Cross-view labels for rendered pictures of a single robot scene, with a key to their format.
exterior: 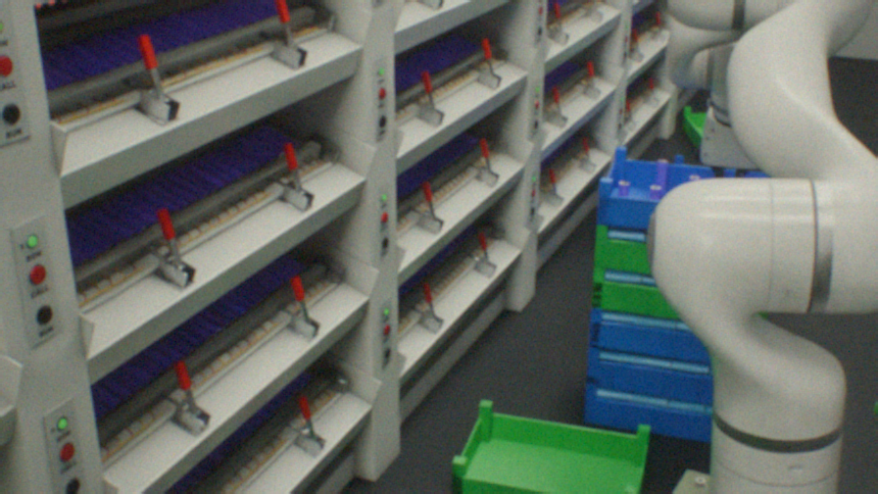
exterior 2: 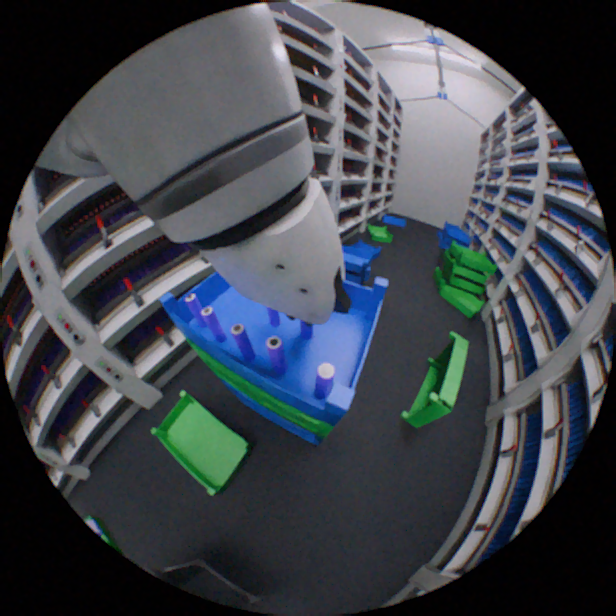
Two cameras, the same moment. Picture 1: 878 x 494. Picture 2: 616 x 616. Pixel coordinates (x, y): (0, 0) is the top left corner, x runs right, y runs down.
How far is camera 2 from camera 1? 1.71 m
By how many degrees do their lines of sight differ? 22
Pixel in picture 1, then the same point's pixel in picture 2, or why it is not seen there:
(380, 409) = (131, 393)
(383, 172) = (54, 303)
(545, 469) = (204, 433)
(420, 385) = (182, 360)
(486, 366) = not seen: hidden behind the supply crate
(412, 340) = (156, 353)
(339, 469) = (131, 406)
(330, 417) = (107, 398)
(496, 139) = not seen: hidden behind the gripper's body
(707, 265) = not seen: outside the picture
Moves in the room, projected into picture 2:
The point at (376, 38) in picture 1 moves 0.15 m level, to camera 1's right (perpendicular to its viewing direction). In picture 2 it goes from (22, 236) to (17, 223)
